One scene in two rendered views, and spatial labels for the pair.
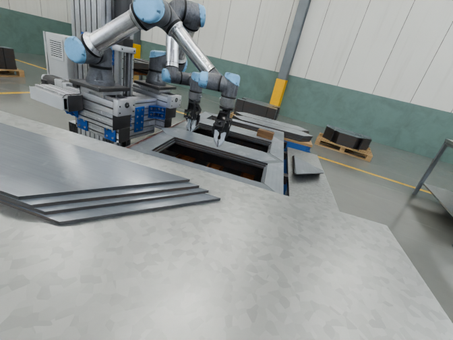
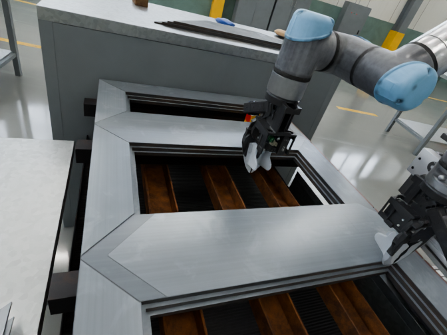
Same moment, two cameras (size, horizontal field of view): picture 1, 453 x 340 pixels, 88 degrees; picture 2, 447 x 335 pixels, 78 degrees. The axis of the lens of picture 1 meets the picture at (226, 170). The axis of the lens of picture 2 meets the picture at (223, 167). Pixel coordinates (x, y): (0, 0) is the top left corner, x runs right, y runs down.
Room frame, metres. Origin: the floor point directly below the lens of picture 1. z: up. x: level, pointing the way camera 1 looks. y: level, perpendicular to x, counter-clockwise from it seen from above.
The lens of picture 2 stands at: (1.61, -0.31, 1.28)
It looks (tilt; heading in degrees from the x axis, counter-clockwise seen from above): 34 degrees down; 145
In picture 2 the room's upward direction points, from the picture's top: 17 degrees clockwise
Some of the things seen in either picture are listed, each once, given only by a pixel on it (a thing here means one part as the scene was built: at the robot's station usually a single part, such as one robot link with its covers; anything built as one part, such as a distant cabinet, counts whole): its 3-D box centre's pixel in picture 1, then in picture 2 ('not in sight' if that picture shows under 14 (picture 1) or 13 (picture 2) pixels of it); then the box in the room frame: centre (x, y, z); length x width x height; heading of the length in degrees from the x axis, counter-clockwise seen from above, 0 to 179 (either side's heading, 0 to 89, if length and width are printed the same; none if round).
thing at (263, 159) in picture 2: (217, 136); (263, 161); (1.20, 0.09, 0.94); 0.06 x 0.03 x 0.09; 172
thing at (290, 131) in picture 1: (271, 126); not in sight; (2.33, -0.33, 0.82); 0.80 x 0.40 x 0.06; 82
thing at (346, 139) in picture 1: (344, 140); not in sight; (5.55, -2.55, 0.20); 1.20 x 0.80 x 0.41; 69
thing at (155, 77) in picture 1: (156, 76); not in sight; (1.84, 0.67, 1.09); 0.15 x 0.15 x 0.10
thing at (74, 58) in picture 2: not in sight; (199, 151); (0.54, 0.26, 0.51); 1.30 x 0.04 x 1.01; 82
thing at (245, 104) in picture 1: (256, 112); not in sight; (6.11, -0.42, 0.26); 1.20 x 0.80 x 0.53; 74
